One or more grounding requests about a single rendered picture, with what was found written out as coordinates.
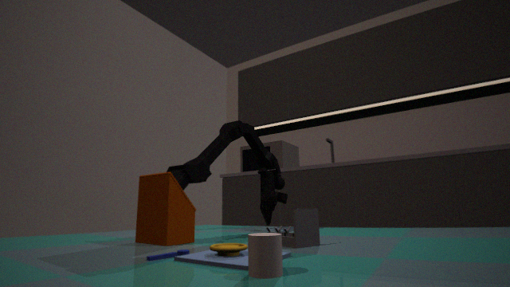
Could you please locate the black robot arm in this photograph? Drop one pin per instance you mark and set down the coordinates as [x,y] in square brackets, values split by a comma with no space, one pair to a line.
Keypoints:
[198,170]

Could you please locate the blue-grey rectangular mat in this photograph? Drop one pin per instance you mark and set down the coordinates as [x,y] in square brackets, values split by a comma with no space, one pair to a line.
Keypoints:
[211,257]

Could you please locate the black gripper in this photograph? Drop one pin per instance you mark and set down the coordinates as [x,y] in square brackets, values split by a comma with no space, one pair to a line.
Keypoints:
[268,202]

